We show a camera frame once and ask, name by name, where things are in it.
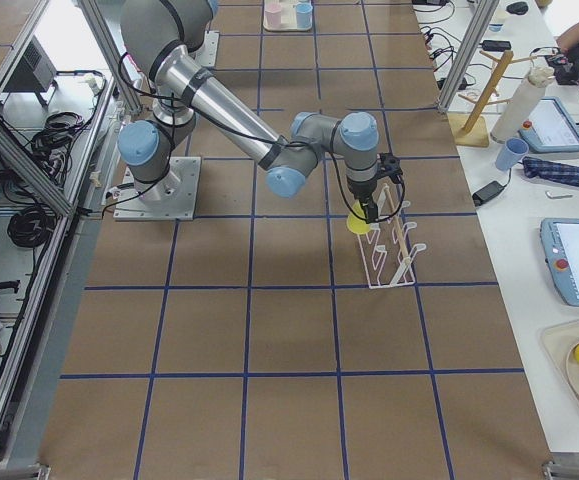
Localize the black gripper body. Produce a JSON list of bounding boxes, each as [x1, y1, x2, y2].
[[347, 180, 377, 214]]

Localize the yellow cup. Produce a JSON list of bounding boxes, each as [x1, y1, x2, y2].
[[346, 200, 370, 235]]

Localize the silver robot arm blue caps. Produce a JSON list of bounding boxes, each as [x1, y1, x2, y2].
[[120, 1, 380, 223]]

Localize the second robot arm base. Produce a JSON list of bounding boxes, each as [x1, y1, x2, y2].
[[191, 30, 220, 69]]

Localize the light blue cup on desk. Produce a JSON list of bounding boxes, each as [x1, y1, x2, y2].
[[494, 138, 529, 171]]

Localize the light blue cup rear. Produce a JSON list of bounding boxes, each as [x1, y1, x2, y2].
[[295, 2, 313, 31]]

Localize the pink cup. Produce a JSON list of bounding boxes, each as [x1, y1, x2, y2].
[[264, 1, 283, 31]]

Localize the wooden mug tree stand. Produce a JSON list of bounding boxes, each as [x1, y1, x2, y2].
[[448, 49, 535, 148]]

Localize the black power adapter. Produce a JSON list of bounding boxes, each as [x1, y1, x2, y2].
[[471, 181, 506, 207]]

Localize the blue plaid cloth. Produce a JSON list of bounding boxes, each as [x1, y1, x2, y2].
[[522, 157, 579, 188]]

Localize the blue teach pendant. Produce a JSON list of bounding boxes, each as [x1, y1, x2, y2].
[[540, 218, 579, 307], [518, 97, 579, 153]]

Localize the beige plastic tray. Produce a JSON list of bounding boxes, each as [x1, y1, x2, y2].
[[263, 0, 313, 32]]

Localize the white wire cup rack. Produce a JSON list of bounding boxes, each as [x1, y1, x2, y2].
[[354, 183, 426, 290]]

